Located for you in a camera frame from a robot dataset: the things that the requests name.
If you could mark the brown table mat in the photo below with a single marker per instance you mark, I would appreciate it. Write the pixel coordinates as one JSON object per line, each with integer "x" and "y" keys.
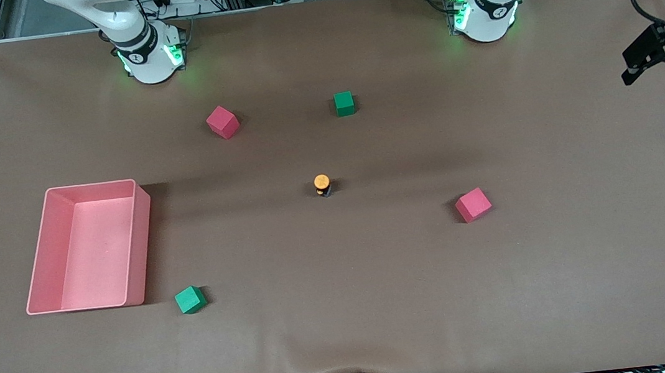
{"x": 344, "y": 285}

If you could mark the orange capped black push button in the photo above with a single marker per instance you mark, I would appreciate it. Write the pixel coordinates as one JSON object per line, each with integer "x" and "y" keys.
{"x": 321, "y": 181}

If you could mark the pink foam cube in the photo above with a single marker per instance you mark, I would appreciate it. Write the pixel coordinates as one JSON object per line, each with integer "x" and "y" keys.
{"x": 473, "y": 205}
{"x": 222, "y": 122}

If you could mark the green foam cube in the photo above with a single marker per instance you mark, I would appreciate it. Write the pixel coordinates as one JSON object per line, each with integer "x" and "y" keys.
{"x": 190, "y": 300}
{"x": 344, "y": 104}

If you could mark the pink plastic bin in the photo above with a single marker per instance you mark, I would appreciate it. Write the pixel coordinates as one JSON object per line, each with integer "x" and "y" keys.
{"x": 96, "y": 257}

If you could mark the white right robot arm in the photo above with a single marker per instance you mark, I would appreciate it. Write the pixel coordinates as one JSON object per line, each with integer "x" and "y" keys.
{"x": 144, "y": 45}

